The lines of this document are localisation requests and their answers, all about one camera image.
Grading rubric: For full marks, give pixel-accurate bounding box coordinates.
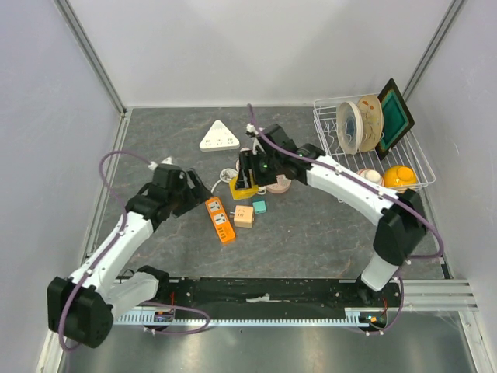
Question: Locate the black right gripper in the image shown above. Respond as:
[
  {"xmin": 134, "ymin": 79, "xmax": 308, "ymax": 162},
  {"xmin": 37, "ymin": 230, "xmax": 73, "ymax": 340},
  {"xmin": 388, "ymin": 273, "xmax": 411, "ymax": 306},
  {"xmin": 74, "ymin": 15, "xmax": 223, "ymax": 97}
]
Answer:
[{"xmin": 235, "ymin": 149, "xmax": 281, "ymax": 190}]

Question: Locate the yellow cube socket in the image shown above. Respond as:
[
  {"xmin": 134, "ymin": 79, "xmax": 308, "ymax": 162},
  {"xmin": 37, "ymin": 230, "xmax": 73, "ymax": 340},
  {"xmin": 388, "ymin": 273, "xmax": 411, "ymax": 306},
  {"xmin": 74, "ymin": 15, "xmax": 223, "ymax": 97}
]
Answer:
[{"xmin": 228, "ymin": 177, "xmax": 259, "ymax": 200}]

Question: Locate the pink round power strip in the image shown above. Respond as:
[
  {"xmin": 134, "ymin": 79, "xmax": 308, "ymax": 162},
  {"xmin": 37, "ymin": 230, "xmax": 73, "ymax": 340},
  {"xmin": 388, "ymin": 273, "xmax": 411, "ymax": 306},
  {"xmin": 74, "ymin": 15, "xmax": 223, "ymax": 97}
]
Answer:
[{"xmin": 266, "ymin": 175, "xmax": 291, "ymax": 194}]

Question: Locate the white triangular power strip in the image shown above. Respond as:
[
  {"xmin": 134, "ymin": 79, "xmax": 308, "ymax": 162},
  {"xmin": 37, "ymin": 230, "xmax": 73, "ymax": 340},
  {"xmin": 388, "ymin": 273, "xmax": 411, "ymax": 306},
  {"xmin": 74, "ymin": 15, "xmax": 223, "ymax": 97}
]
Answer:
[{"xmin": 199, "ymin": 120, "xmax": 240, "ymax": 152}]

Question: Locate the orange power strip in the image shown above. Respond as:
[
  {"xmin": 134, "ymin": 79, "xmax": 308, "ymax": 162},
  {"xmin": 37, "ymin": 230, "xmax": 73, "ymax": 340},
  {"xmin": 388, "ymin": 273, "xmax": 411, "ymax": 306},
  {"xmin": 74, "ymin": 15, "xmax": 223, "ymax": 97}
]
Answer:
[{"xmin": 205, "ymin": 197, "xmax": 236, "ymax": 244}]

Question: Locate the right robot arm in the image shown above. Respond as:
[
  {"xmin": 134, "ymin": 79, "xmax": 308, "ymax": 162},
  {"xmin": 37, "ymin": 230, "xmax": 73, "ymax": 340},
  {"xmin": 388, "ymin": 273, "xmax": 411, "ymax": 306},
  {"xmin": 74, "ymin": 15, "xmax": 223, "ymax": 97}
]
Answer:
[{"xmin": 230, "ymin": 124, "xmax": 426, "ymax": 306}]

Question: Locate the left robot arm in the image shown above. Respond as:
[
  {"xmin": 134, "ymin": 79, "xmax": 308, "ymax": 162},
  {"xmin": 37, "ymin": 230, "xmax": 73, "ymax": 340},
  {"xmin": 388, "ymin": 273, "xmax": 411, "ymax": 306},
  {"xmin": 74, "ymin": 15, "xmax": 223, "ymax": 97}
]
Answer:
[{"xmin": 47, "ymin": 163, "xmax": 212, "ymax": 350}]

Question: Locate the teal charger adapter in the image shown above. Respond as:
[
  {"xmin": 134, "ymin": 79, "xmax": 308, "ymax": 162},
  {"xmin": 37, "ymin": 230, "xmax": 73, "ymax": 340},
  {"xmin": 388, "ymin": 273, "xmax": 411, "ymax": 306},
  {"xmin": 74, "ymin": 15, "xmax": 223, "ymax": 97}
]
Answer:
[{"xmin": 252, "ymin": 199, "xmax": 267, "ymax": 214}]

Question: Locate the beige cube socket adapter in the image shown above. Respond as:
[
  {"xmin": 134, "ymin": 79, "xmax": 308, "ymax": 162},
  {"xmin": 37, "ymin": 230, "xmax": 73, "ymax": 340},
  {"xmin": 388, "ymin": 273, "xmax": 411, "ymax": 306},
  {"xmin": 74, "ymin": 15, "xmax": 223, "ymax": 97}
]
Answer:
[{"xmin": 229, "ymin": 205, "xmax": 255, "ymax": 228}]

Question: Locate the cream plate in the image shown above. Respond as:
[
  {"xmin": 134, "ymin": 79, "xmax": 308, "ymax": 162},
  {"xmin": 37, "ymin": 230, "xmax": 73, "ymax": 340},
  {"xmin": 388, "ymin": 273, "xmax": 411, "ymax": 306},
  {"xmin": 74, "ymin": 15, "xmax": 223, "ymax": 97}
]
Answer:
[{"xmin": 336, "ymin": 101, "xmax": 363, "ymax": 155}]

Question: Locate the red white patterned bowl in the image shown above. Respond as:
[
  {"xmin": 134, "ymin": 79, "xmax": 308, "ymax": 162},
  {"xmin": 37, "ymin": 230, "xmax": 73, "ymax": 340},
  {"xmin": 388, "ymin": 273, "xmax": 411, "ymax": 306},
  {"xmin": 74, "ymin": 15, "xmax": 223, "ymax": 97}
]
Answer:
[{"xmin": 357, "ymin": 169, "xmax": 384, "ymax": 186}]

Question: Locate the beige patterned plate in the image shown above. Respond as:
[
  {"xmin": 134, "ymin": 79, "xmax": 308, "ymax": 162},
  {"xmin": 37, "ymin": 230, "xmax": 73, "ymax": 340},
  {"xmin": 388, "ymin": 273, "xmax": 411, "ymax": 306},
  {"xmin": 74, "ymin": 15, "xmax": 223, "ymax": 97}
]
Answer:
[{"xmin": 357, "ymin": 95, "xmax": 384, "ymax": 152}]

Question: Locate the yellow bowl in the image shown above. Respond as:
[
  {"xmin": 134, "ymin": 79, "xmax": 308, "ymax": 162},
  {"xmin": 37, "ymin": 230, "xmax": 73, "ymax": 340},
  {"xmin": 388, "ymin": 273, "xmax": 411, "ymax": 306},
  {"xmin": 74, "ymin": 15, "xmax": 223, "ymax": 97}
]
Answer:
[{"xmin": 383, "ymin": 165, "xmax": 417, "ymax": 192}]

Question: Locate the green square dish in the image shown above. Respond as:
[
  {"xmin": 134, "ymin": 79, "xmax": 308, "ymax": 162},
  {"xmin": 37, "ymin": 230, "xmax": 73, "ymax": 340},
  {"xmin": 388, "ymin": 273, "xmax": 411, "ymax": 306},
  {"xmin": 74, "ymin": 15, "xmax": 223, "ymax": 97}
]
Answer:
[{"xmin": 375, "ymin": 78, "xmax": 415, "ymax": 161}]

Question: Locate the white cable with plug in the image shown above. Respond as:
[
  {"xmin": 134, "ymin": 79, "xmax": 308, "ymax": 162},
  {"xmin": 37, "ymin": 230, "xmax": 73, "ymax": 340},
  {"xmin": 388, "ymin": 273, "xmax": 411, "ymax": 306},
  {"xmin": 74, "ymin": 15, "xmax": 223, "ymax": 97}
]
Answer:
[{"xmin": 211, "ymin": 167, "xmax": 269, "ymax": 195}]

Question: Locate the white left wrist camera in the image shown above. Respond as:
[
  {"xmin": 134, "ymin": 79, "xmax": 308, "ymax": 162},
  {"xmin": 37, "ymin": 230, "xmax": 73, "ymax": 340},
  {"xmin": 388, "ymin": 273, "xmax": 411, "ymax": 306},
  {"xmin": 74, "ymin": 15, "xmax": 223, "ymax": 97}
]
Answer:
[{"xmin": 148, "ymin": 156, "xmax": 174, "ymax": 171}]

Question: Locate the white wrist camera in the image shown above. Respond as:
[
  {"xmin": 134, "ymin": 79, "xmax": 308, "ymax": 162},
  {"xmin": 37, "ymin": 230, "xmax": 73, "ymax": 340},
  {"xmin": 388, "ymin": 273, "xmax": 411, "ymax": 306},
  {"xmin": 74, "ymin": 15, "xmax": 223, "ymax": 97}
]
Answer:
[
  {"xmin": 245, "ymin": 124, "xmax": 266, "ymax": 155},
  {"xmin": 148, "ymin": 156, "xmax": 174, "ymax": 171}
]

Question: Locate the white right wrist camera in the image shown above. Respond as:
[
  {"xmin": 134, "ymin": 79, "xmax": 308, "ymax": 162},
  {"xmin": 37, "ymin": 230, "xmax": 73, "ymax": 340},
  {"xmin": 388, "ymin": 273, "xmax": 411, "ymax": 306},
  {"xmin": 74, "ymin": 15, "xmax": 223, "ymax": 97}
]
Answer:
[{"xmin": 245, "ymin": 124, "xmax": 266, "ymax": 155}]

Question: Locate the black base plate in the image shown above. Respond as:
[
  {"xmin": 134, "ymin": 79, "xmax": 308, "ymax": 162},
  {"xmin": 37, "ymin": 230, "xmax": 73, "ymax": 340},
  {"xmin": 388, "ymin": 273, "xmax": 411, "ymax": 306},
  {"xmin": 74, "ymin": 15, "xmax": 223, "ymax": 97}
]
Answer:
[{"xmin": 151, "ymin": 277, "xmax": 400, "ymax": 311}]

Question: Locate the white wire dish rack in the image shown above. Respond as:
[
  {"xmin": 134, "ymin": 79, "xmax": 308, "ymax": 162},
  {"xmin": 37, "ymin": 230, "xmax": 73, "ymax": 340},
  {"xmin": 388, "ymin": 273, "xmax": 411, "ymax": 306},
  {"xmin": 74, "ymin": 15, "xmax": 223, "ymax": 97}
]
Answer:
[{"xmin": 313, "ymin": 96, "xmax": 436, "ymax": 190}]

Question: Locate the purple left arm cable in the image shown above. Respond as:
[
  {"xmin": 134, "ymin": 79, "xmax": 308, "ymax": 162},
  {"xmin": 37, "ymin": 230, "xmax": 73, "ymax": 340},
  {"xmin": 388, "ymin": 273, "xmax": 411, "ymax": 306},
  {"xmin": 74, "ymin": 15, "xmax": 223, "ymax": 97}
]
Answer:
[{"xmin": 60, "ymin": 151, "xmax": 213, "ymax": 353}]

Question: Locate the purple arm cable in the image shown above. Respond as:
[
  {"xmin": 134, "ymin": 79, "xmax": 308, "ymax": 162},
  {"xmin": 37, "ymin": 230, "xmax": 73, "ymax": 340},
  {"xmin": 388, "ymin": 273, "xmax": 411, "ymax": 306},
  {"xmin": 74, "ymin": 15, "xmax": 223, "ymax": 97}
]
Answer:
[
  {"xmin": 247, "ymin": 103, "xmax": 446, "ymax": 337},
  {"xmin": 60, "ymin": 151, "xmax": 213, "ymax": 353}
]

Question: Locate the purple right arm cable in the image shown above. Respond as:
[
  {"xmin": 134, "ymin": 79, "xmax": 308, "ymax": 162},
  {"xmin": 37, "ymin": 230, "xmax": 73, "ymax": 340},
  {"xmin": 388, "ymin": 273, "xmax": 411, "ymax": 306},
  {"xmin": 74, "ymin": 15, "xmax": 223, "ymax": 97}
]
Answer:
[{"xmin": 247, "ymin": 103, "xmax": 446, "ymax": 337}]

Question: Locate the grey cable duct rail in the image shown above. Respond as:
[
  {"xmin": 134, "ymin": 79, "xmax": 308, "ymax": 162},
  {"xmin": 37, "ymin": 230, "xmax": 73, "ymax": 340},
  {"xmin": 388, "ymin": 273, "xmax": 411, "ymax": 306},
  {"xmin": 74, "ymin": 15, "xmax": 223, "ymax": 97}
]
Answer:
[{"xmin": 114, "ymin": 303, "xmax": 385, "ymax": 326}]

